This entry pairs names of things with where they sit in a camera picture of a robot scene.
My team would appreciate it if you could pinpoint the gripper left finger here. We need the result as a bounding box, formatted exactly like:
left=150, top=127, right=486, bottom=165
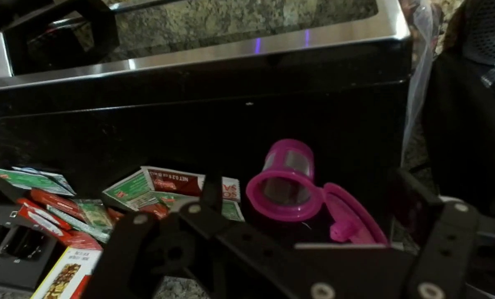
left=81, top=169, right=329, bottom=299

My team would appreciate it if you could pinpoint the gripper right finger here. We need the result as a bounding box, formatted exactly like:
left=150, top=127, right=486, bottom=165
left=390, top=169, right=481, bottom=299

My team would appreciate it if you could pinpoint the yellow white snack box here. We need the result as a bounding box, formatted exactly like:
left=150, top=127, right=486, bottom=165
left=30, top=247, right=103, bottom=299

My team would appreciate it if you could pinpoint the green white sauce packet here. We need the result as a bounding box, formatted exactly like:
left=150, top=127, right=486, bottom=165
left=102, top=169, right=157, bottom=211

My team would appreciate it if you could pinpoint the heap of sauce packets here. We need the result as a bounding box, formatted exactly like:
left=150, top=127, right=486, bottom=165
left=0, top=165, right=116, bottom=250

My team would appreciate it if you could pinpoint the red white sauce packet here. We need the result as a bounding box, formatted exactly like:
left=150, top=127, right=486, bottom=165
left=141, top=166, right=242, bottom=203

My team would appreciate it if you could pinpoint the black slotted holder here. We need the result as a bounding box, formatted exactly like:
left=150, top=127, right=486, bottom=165
left=0, top=189, right=66, bottom=292

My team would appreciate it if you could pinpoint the black appliance with mesh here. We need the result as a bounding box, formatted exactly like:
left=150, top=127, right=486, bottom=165
left=421, top=0, right=495, bottom=218

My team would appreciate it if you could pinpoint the black appliance with steel trim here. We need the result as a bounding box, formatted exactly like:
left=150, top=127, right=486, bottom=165
left=0, top=0, right=413, bottom=233

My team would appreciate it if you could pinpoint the clear plastic bag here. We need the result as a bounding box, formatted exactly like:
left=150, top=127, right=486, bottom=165
left=399, top=0, right=446, bottom=167

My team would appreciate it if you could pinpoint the pink reusable coffee filter pod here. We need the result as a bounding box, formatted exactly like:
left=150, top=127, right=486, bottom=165
left=245, top=138, right=390, bottom=245

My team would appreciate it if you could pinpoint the black looped handle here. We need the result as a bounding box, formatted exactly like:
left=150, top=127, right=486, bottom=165
left=0, top=0, right=120, bottom=79

